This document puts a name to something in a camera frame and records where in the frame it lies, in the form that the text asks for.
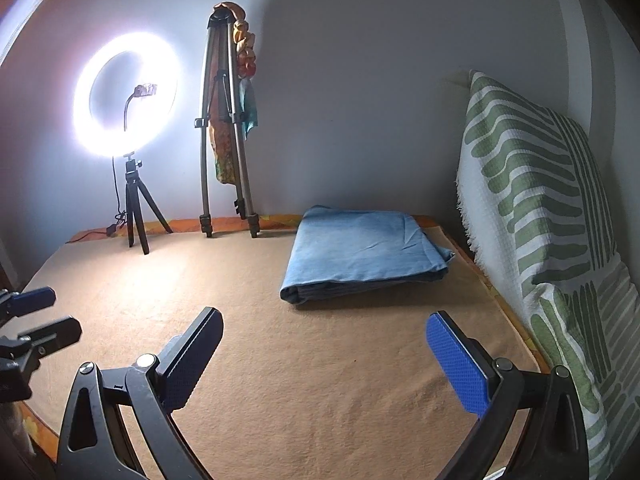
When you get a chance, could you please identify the colourful patterned cloth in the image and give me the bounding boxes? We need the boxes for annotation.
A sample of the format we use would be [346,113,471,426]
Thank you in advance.
[212,2,261,186]

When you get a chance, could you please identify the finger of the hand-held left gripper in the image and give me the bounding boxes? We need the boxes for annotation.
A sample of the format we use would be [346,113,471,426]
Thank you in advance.
[0,316,82,362]
[0,287,57,331]

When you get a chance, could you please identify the green white patterned cushion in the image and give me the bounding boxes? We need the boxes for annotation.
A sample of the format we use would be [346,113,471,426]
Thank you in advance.
[455,70,633,480]

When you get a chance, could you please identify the grey metal tripod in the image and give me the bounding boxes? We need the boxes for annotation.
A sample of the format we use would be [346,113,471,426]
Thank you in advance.
[194,2,261,239]

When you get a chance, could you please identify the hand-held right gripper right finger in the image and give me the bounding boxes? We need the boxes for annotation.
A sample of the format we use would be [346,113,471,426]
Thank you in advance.
[425,311,591,480]

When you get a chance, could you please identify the orange patterned bed sheet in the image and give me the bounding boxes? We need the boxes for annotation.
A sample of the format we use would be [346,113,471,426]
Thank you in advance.
[15,214,546,461]

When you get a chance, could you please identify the black ring light cable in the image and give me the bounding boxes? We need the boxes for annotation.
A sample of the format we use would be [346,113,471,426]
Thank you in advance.
[65,157,128,245]

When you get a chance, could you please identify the blue denim pants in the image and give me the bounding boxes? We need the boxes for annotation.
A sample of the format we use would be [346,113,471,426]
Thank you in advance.
[279,205,457,306]

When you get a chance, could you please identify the white ring light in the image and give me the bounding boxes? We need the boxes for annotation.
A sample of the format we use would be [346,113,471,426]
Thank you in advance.
[72,31,180,158]

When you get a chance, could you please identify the gooseneck phone holder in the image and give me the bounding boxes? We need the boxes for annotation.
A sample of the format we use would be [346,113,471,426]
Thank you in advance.
[122,81,160,133]

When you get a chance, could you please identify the tan blanket-covered table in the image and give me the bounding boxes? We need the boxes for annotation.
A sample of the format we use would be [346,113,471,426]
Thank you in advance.
[10,222,543,480]

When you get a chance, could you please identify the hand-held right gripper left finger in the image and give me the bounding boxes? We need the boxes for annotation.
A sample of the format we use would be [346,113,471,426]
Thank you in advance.
[55,306,224,480]

